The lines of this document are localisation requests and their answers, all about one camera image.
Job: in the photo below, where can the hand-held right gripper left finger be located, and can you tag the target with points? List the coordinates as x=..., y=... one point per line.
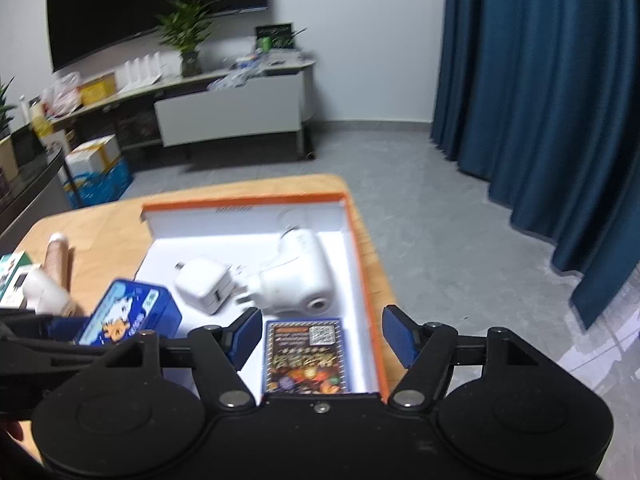
x=245, y=332

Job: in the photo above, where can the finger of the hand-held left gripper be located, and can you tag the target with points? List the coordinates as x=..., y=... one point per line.
x=65, y=329
x=60, y=352

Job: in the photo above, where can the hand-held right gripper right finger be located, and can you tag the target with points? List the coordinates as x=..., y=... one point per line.
x=400, y=335

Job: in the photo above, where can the white plug-in device tan bottle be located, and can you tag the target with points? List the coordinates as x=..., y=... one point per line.
x=47, y=295

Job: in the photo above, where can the blue red playing card box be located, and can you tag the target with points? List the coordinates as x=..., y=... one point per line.
x=305, y=360

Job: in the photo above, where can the white wall charger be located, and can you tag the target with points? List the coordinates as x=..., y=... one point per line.
x=200, y=282

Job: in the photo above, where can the blue cartoon tin box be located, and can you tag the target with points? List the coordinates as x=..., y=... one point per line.
x=130, y=310

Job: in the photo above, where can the white plug-in device clear cap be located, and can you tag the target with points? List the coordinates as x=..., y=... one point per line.
x=295, y=275

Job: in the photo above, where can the green bandage box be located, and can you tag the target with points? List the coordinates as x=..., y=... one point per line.
x=10, y=266

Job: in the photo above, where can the orange white cardboard box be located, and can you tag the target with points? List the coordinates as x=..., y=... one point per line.
x=225, y=230

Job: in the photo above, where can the dark glass side table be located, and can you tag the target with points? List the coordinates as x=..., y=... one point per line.
x=30, y=195

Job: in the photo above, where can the blue bottled water pack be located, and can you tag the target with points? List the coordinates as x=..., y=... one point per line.
x=102, y=185

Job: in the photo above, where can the white yellow carton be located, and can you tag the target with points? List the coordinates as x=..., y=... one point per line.
x=92, y=155

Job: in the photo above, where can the white tv cabinet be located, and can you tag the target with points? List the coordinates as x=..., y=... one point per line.
x=230, y=110

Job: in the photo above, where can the leafy green plant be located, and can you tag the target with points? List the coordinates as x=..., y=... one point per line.
x=6, y=105

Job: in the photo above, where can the white plastic bag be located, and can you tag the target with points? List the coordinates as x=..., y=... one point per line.
x=62, y=94

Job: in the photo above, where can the yellow box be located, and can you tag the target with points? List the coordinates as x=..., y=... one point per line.
x=99, y=90

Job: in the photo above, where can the pile of plastic packets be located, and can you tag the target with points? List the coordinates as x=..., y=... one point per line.
x=250, y=72

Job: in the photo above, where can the white router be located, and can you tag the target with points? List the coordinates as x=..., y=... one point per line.
x=140, y=71

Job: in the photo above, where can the blue curtain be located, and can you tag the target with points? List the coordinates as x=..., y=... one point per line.
x=525, y=85

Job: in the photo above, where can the black green box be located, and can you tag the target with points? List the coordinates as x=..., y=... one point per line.
x=274, y=37

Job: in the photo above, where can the potted plant in dark pot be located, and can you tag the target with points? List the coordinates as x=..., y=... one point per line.
x=187, y=35

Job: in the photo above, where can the black television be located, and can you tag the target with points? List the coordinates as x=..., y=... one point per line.
x=150, y=0

